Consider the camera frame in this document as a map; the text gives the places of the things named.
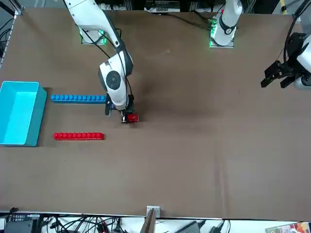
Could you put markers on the black equipment box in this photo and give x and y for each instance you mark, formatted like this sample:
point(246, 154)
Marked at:
point(167, 6)

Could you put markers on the aluminium right arm base plate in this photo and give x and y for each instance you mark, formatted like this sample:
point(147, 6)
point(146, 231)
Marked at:
point(85, 41)

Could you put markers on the colourful printed box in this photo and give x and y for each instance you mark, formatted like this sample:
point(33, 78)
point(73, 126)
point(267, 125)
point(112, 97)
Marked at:
point(289, 228)

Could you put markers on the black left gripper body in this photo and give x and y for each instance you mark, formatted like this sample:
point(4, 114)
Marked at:
point(291, 68)

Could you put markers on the black power adapter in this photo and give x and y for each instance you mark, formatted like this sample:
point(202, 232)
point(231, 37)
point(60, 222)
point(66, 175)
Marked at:
point(217, 228)

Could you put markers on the aluminium camera post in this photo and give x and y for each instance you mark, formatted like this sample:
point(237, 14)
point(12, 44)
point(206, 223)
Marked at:
point(153, 213)

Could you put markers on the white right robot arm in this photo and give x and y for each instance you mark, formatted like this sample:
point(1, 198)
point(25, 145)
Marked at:
point(90, 14)

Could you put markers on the blue studded block strip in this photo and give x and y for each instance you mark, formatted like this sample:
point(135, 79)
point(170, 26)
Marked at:
point(77, 99)

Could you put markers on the aluminium left arm base plate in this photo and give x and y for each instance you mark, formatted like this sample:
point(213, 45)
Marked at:
point(212, 45)

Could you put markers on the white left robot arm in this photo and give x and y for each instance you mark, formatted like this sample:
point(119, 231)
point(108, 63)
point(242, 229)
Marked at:
point(228, 26)

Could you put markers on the red studded block strip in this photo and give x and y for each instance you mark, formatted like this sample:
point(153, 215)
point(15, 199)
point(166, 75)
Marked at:
point(77, 136)

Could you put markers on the red toy car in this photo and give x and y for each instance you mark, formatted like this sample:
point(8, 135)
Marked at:
point(132, 118)

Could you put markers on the light blue plastic bin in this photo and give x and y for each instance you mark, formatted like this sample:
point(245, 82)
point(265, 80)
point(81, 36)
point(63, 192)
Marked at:
point(19, 114)

